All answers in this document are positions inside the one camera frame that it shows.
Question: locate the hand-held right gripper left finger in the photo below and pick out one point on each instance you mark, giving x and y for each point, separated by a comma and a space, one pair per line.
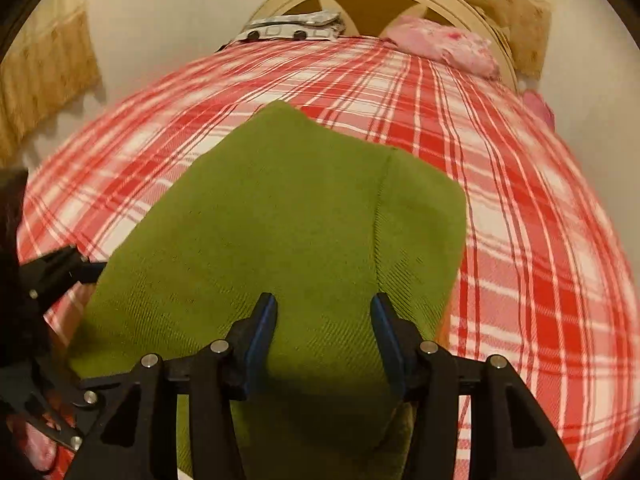
262, 340

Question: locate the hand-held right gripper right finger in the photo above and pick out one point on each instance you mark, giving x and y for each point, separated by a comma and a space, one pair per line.
387, 345

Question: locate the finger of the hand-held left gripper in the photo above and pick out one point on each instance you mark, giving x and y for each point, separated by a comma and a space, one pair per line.
60, 410
60, 267

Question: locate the green knitted sweater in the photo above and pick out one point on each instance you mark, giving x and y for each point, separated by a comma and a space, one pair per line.
280, 210

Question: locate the red plaid blanket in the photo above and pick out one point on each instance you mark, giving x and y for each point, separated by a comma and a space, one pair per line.
525, 260

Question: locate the beige patterned curtain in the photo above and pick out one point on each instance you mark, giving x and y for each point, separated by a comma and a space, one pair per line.
45, 75

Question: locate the pink cloth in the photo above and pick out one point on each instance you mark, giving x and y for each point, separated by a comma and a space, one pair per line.
540, 107

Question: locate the pink floral pillow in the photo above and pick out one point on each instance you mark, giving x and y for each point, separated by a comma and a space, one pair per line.
440, 42

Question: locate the silver patterned pouch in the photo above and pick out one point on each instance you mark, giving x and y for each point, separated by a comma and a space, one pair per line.
290, 27

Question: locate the beige pleated curtain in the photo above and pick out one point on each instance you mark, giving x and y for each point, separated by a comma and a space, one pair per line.
520, 20

